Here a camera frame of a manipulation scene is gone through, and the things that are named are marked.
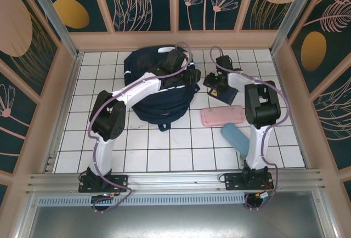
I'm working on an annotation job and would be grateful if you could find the pink pencil case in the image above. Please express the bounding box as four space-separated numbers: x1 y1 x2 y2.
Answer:
200 105 245 128

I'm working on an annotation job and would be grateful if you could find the navy blue backpack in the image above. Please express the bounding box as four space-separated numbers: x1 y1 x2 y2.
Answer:
123 46 201 132

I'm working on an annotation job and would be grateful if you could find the blue glasses case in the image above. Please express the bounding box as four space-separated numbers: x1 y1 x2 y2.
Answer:
220 123 251 157

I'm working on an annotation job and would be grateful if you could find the grey metal plate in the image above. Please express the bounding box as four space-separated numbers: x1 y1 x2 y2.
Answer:
27 204 334 238

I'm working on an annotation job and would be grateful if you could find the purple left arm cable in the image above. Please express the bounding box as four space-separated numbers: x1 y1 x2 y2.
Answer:
87 42 193 213

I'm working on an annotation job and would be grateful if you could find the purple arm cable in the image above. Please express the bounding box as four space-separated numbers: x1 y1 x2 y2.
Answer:
210 46 291 211
87 42 193 213

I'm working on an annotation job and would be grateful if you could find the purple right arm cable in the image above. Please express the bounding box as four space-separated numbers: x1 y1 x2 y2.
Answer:
210 46 291 211

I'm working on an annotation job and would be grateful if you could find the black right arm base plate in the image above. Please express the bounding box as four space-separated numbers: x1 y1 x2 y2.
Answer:
224 172 274 192

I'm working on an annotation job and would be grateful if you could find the aluminium rail frame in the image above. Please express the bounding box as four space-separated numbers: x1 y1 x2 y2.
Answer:
26 169 326 196

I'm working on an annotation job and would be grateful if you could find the aluminium corner post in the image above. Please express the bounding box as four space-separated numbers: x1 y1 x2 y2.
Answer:
270 0 323 55
21 0 83 59

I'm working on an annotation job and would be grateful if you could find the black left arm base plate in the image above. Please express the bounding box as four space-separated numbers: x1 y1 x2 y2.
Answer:
78 174 129 194

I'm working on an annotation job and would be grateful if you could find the aluminium side rail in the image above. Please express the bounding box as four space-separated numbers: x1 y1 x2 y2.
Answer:
43 53 83 173
270 51 312 169

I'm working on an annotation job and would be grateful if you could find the grey slotted cable duct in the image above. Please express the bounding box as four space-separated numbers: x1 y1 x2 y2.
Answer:
37 194 246 206

